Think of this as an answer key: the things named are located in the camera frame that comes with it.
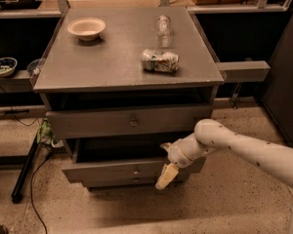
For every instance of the grey drawer cabinet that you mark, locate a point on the grey drawer cabinet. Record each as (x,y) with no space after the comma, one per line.
(107,72)

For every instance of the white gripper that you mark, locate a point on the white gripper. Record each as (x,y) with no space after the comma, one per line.
(180,157)

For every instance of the beige bowl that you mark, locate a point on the beige bowl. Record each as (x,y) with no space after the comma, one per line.
(86,29)

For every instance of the grey side shelf block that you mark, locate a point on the grey side shelf block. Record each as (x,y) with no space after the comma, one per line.
(244,71)

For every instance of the grey top drawer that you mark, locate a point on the grey top drawer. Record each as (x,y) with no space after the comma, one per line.
(126,121)

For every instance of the blue patterned bowl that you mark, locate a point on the blue patterned bowl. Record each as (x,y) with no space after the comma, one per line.
(7,66)

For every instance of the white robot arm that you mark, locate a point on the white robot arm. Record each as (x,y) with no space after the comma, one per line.
(209,136)

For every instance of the crushed green white can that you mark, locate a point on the crushed green white can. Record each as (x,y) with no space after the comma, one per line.
(157,61)

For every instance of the black pole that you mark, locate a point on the black pole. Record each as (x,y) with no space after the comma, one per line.
(16,194)

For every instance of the green white bag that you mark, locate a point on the green white bag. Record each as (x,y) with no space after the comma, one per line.
(45,135)

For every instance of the grey left counter shelf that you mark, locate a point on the grey left counter shelf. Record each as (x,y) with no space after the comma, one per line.
(19,82)

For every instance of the clear plastic bottle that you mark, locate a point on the clear plastic bottle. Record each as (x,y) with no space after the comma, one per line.
(163,26)

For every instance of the clear glass bowl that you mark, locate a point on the clear glass bowl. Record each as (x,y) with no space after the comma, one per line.
(35,67)

